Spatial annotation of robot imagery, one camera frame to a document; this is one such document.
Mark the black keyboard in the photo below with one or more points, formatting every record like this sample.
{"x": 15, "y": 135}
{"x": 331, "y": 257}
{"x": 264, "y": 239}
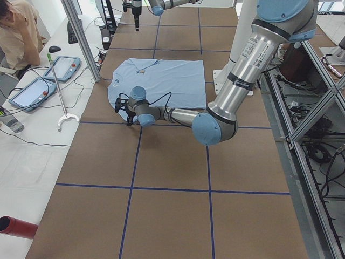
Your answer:
{"x": 72, "y": 38}

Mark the seated person beige shirt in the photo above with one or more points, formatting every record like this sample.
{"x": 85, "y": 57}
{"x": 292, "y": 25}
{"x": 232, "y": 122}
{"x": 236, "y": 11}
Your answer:
{"x": 21, "y": 41}

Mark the reacher grabber stick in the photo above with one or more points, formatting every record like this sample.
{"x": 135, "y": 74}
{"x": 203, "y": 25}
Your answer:
{"x": 66, "y": 116}

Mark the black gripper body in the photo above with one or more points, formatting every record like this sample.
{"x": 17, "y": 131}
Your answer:
{"x": 136, "y": 11}
{"x": 130, "y": 114}

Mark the upper teach pendant tablet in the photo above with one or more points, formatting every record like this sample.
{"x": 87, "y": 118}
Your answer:
{"x": 65, "y": 67}

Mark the black computer mouse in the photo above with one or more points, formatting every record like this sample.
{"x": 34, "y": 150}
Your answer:
{"x": 53, "y": 49}

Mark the aluminium frame post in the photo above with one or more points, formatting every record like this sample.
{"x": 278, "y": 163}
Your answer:
{"x": 72, "y": 16}

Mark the clear water bottle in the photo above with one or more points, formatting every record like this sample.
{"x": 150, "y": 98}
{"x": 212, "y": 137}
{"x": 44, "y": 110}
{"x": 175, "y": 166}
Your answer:
{"x": 10, "y": 121}

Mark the lower teach pendant tablet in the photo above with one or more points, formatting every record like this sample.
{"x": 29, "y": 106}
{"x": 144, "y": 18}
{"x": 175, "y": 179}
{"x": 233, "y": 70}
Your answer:
{"x": 33, "y": 95}

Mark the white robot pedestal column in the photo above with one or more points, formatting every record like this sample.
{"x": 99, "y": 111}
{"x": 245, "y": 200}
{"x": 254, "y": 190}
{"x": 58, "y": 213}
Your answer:
{"x": 242, "y": 34}

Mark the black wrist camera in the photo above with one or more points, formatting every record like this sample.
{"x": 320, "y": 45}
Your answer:
{"x": 127, "y": 4}
{"x": 120, "y": 105}

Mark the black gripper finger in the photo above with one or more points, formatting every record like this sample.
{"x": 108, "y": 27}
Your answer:
{"x": 129, "y": 121}
{"x": 137, "y": 22}

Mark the teach pendant tablet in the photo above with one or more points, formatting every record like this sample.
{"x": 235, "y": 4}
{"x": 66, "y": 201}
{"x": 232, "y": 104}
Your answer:
{"x": 33, "y": 95}
{"x": 65, "y": 67}

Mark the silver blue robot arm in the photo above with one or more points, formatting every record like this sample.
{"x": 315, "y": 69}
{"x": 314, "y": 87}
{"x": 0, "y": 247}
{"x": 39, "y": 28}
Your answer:
{"x": 157, "y": 7}
{"x": 273, "y": 23}

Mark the red cylinder bottle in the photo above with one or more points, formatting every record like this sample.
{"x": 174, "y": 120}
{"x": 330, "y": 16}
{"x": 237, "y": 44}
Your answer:
{"x": 18, "y": 228}

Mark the light blue t-shirt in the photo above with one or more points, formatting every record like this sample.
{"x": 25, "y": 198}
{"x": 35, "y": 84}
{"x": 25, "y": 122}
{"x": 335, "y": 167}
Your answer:
{"x": 176, "y": 83}

